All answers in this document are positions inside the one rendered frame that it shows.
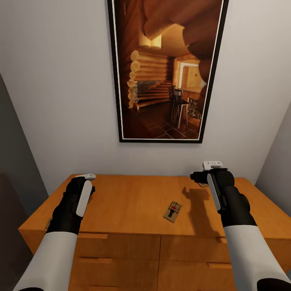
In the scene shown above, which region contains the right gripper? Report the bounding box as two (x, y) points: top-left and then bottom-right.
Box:
(190, 170), (209, 184)

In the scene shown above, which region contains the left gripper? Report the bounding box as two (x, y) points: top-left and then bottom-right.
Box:
(63, 186), (95, 196)

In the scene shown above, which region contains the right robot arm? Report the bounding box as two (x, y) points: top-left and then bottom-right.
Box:
(190, 161), (291, 291)

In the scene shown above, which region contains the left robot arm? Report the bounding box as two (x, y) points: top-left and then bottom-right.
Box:
(13, 173), (96, 291)

